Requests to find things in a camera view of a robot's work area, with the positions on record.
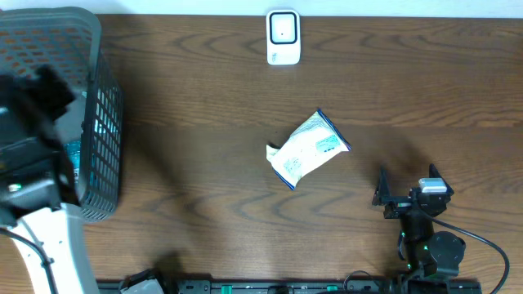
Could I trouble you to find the teal mouthwash bottle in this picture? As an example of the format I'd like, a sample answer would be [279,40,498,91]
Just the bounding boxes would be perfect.
[65,140,81,183]

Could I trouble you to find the cream snack bag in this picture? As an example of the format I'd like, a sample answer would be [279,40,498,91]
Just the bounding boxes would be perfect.
[266,109,351,190]

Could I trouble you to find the white barcode scanner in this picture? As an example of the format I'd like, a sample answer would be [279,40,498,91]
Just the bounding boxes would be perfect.
[266,9,302,65]

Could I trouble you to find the grey plastic basket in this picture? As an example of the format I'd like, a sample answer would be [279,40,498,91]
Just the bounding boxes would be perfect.
[1,7,123,222]

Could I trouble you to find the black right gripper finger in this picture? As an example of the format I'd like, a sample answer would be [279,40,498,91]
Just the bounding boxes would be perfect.
[372,167,391,206]
[429,163,454,195]

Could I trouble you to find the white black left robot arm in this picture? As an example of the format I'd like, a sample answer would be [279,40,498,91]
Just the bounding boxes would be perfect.
[1,65,99,293]

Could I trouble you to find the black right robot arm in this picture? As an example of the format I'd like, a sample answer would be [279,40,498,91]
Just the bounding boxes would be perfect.
[372,164,466,292]

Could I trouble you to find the black mounting rail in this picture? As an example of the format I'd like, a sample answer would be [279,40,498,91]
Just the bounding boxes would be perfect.
[97,278,483,294]

